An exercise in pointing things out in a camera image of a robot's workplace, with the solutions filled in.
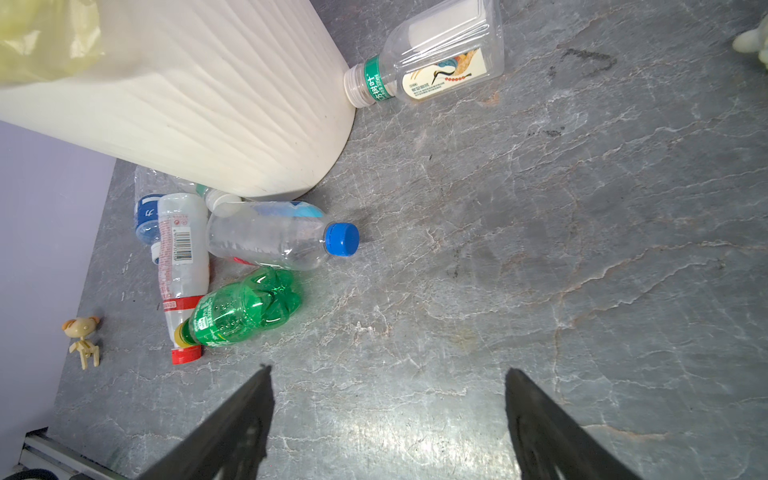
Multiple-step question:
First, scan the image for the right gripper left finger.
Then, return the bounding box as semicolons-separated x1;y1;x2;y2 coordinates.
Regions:
140;365;275;479

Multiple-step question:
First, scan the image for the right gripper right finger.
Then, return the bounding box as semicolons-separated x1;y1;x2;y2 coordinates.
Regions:
505;368;638;479

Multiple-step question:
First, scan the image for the green soda bottle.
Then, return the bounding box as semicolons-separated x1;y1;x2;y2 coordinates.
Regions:
173;266;302;348

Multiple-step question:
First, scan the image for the small clear plastic box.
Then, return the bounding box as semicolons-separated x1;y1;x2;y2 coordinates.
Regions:
343;0;505;108

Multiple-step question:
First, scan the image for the cream plastic waste bin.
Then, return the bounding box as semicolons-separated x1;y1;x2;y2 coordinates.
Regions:
1;1;355;199

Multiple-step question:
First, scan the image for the yellow plastic bin liner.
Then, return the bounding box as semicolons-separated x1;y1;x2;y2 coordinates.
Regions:
1;0;104;86

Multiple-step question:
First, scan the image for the beige toy figure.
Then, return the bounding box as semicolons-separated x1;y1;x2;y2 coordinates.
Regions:
62;316;101;370

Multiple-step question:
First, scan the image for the white bottle red cap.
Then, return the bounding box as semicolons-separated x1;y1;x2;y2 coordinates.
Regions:
158;193;210;336

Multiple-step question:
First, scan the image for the clear bottle green collar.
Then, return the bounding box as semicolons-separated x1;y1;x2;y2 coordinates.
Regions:
178;179;243;219

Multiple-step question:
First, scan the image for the clear bottle blue label white cap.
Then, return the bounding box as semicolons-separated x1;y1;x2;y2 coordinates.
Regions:
134;166;175;265

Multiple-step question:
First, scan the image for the small yellow white toy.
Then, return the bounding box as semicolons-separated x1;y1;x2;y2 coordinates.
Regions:
732;16;768;66

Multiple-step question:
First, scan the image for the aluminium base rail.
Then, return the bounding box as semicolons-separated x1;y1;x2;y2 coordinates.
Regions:
18;429;125;480

